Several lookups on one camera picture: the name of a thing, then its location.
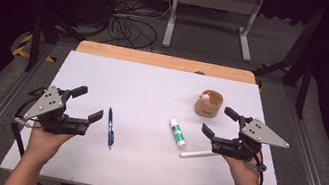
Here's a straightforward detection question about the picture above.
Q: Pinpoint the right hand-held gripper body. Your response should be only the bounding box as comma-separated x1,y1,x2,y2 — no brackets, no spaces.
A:
209,111,294,170

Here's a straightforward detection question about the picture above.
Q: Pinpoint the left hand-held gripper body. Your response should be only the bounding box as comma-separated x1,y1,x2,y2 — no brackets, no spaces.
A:
20,81,96,140

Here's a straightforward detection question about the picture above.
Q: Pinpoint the blue pen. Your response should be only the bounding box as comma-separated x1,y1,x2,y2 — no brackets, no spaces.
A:
102,107,120,150

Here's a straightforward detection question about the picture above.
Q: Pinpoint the wooden pen holder cup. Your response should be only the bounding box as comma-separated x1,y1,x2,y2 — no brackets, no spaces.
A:
192,87,226,120

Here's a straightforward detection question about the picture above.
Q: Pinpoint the white pen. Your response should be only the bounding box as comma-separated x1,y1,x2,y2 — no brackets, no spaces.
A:
178,145,221,164

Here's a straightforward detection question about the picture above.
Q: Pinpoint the white green glue stick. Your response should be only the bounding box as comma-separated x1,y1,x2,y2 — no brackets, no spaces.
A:
165,117,190,150

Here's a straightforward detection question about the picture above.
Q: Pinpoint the person's left hand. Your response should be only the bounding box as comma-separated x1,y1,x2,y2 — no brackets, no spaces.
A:
25,124,77,168

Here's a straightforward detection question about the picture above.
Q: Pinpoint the person's right hand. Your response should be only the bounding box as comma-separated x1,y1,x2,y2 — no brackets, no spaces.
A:
218,150,266,185

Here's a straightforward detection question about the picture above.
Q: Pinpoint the yellow black hazard tape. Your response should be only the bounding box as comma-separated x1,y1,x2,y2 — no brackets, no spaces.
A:
11,30,61,64

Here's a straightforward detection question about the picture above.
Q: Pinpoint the black metal stand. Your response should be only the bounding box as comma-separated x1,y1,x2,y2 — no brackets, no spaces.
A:
246,0,327,121

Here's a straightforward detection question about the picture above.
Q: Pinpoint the black tripod stand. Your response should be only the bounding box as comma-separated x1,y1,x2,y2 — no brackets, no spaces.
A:
22,9,90,81

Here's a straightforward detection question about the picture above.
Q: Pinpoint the white table cover board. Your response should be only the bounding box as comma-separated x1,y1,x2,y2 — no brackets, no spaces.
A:
0,41,305,185

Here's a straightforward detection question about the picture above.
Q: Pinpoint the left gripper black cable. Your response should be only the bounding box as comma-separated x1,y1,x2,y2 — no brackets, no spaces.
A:
5,91,48,161

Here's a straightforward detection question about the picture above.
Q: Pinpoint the bundle of black floor cables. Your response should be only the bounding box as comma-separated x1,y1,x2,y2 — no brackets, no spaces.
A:
99,0,166,54

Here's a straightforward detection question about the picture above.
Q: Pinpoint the white metal desk frame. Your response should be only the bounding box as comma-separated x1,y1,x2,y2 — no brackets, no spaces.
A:
161,0,266,64

